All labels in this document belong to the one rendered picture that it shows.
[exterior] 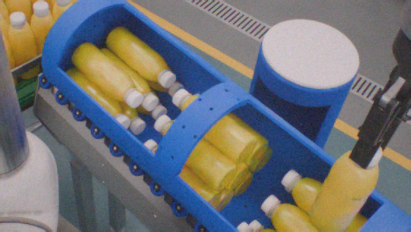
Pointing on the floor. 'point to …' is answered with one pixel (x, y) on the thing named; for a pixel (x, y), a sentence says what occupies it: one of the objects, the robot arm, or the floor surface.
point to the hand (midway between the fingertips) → (373, 140)
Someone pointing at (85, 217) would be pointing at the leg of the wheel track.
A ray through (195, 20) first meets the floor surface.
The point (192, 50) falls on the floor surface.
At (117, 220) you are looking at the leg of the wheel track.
